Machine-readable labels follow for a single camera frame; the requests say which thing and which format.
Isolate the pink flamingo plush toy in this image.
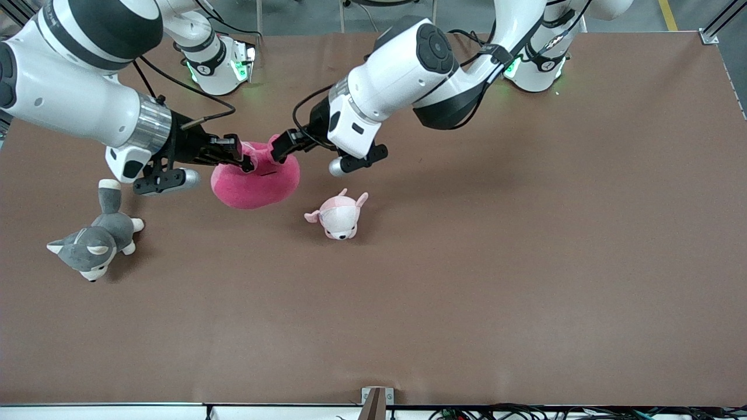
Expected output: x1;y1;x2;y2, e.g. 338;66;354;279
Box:
210;135;302;210

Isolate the small pink white plush dog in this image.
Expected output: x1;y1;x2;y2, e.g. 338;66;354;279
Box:
303;188;369;241

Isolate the grey white plush husky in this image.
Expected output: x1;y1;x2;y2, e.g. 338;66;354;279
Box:
47;178;145;282

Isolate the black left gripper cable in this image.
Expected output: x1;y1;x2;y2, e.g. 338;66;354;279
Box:
292;85;337;138

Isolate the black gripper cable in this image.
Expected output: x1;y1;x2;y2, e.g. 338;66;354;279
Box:
133;55;237;130
292;85;337;138

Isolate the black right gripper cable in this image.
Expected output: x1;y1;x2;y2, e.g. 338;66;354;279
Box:
133;55;237;130

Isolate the black right arm base cable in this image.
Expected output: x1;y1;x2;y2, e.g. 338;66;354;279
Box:
196;0;261;59

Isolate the black arm base cable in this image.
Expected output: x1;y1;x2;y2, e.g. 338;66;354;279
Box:
196;0;261;59
448;29;497;51

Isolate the black left arm base cable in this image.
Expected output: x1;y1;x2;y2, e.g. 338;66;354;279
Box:
448;29;497;51

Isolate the aluminium frame profile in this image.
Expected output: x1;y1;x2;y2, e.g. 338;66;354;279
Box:
0;0;44;27
700;0;747;46

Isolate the metal table edge bracket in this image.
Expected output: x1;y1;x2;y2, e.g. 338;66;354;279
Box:
361;386;395;420

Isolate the white table edge rail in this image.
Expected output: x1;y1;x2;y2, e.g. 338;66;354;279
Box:
0;402;747;420

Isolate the black cable bundle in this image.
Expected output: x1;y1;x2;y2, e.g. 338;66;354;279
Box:
426;402;747;420

